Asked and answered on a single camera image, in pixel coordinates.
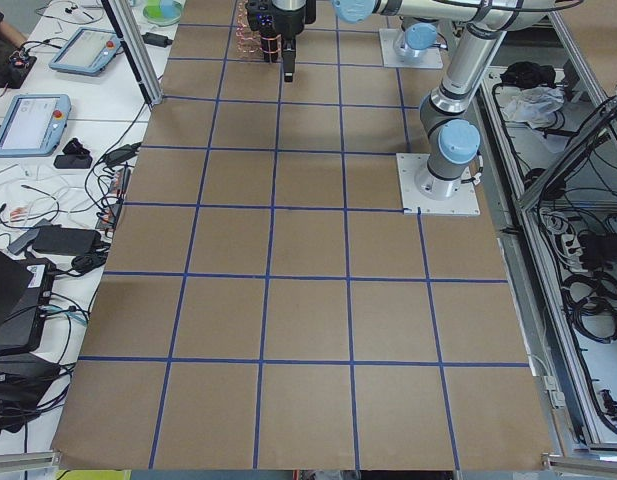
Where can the teach pendant far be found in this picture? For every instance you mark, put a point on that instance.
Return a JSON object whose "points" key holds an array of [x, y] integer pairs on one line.
{"points": [[88, 52]]}

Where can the copper wire wine basket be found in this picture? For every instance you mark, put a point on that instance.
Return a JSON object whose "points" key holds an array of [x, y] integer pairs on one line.
{"points": [[248, 42]]}

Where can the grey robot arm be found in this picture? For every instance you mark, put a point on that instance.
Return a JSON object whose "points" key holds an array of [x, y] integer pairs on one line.
{"points": [[486, 24], [293, 5]]}

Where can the black laptop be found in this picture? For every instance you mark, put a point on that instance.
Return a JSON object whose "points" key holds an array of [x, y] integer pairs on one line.
{"points": [[25, 289]]}

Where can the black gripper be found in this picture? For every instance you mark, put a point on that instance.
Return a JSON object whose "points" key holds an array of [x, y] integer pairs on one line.
{"points": [[289, 25]]}

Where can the green bowl with blocks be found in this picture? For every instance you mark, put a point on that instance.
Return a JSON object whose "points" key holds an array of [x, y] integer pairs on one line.
{"points": [[162, 12]]}

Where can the black power adapter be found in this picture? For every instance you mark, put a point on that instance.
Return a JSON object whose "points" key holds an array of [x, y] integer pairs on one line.
{"points": [[155, 39]]}

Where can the teach pendant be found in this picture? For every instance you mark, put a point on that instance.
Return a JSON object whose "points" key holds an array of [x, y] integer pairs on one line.
{"points": [[88, 52], [33, 125]]}

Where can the dark wine bottle near slot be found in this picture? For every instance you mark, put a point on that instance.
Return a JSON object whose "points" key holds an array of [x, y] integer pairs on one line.
{"points": [[270, 46]]}

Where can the aluminium frame post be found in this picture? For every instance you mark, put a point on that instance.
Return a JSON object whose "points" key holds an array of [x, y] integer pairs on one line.
{"points": [[125, 26]]}

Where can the teach pendant near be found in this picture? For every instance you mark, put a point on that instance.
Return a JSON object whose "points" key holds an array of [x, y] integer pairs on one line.
{"points": [[33, 125]]}

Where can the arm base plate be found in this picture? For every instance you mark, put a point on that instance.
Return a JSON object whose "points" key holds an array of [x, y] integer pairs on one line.
{"points": [[422, 193], [414, 47]]}

